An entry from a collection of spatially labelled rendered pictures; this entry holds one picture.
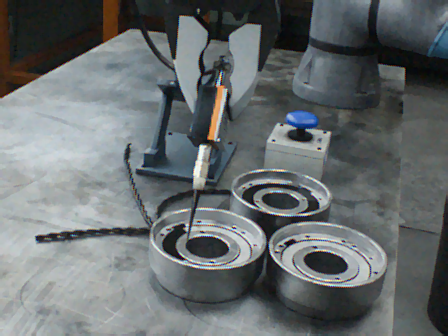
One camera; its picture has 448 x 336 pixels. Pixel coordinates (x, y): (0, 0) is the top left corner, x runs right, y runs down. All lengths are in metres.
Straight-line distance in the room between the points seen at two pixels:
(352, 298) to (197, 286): 0.13
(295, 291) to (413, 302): 1.54
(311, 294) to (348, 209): 0.22
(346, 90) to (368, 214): 0.36
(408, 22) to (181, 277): 0.59
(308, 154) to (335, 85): 0.31
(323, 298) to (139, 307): 0.15
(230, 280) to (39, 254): 0.19
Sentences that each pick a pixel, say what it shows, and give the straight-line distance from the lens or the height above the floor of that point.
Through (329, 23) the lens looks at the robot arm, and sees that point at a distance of 1.07.
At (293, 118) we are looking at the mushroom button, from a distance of 0.80.
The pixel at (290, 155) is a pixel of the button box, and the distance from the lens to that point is 0.79.
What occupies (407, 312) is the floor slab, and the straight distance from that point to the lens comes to 2.04.
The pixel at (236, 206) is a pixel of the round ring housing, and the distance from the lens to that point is 0.67.
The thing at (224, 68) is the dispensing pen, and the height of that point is 0.98.
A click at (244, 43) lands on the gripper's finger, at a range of 0.55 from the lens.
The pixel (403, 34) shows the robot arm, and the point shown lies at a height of 0.94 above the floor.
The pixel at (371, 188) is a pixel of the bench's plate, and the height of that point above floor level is 0.80.
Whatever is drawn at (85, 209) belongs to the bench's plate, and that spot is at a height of 0.80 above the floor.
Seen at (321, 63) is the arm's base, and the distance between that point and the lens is 1.09.
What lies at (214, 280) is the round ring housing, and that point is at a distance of 0.56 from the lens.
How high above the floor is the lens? 1.15
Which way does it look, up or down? 24 degrees down
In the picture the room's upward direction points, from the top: 3 degrees clockwise
